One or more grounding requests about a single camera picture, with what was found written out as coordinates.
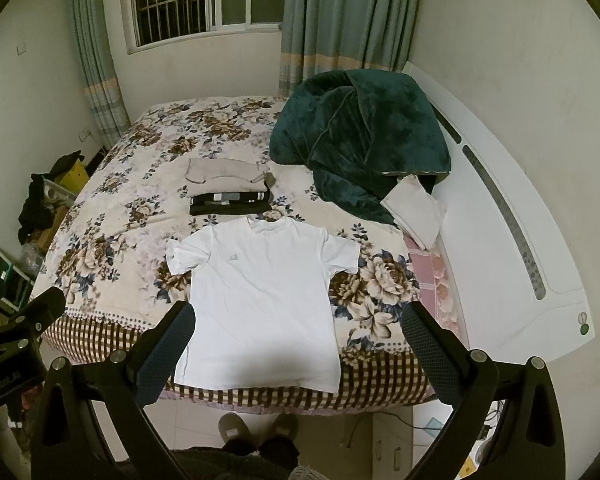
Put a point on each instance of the yellow box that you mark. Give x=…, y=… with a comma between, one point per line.
x=74, y=179

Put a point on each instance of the green curtain left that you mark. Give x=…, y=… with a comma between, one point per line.
x=100, y=84

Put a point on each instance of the folded beige garment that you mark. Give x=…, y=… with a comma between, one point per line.
x=204, y=170

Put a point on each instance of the black clothes pile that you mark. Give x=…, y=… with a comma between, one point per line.
x=36, y=216

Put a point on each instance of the floral bed blanket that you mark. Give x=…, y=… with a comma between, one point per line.
x=109, y=258

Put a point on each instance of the white t-shirt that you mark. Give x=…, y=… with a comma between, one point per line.
x=260, y=294

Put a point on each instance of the white pillow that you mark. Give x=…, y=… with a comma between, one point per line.
x=415, y=211

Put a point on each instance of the folded black garment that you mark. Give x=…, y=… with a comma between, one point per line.
x=229, y=195

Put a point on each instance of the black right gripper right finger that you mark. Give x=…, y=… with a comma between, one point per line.
x=441, y=355

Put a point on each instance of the green crate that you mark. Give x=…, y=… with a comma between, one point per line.
x=15, y=286

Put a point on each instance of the green curtain right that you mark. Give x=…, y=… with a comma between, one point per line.
x=323, y=35

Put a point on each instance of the right grey slipper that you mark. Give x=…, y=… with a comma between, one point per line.
x=285, y=426

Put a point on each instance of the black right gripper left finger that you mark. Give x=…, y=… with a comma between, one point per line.
x=154, y=356

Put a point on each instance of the dark green plush blanket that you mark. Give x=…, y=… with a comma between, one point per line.
x=359, y=131

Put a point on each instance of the grey slipper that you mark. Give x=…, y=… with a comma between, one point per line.
x=234, y=431
x=285, y=426

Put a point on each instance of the white headboard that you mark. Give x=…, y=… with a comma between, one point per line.
x=518, y=286

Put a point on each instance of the green curtain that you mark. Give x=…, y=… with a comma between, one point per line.
x=323, y=35
x=100, y=84

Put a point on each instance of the left grey slipper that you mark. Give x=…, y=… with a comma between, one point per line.
x=234, y=431

